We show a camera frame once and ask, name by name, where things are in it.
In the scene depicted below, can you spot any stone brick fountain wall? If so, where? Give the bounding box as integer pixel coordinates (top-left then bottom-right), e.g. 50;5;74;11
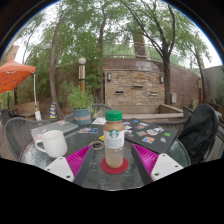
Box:
103;69;166;107

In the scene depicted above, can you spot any blue yellow striped cone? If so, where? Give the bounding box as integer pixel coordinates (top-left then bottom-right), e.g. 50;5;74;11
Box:
49;101;58;120

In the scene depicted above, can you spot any orange canopy with white pole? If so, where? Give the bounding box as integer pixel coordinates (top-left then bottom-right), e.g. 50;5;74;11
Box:
0;58;43;121

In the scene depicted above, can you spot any white ceramic mug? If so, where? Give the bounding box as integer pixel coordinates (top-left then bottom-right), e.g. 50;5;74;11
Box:
34;129;68;159

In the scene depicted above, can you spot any green plant in blue pot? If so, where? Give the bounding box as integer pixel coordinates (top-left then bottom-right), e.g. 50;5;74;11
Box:
66;86;96;126

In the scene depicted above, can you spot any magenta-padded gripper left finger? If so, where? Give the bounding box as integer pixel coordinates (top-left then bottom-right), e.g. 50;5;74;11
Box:
43;144;98;187

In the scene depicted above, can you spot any blue rectangular sticker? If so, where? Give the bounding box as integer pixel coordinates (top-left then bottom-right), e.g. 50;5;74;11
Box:
78;127;99;134

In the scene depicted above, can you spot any grey laptop with stickers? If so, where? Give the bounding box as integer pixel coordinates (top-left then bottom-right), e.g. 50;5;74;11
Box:
30;120;80;141

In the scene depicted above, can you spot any coffee drink bottle green cap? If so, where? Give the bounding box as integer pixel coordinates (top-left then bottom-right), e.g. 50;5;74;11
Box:
103;110;126;169

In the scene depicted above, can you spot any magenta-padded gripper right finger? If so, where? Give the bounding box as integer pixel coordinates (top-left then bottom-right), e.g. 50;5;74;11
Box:
130;143;185;186

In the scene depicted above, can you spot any flat round red coaster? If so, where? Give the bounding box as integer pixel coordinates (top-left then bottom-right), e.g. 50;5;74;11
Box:
100;156;129;175

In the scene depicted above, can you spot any wooden lamp post white globe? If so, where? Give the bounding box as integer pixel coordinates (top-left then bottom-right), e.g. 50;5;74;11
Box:
77;57;87;93

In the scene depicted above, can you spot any white printed sticker sheet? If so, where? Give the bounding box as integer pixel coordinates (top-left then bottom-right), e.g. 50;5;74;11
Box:
91;117;108;126

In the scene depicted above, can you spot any black laptop with stickers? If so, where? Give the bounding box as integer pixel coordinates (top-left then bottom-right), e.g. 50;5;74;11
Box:
122;118;179;154

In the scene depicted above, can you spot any tall forked green tree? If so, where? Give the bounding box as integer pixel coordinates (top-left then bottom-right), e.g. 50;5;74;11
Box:
119;0;214;107

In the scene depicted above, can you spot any leaning thin-trunk green tree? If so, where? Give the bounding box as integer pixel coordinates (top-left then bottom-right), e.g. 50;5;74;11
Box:
33;0;111;119

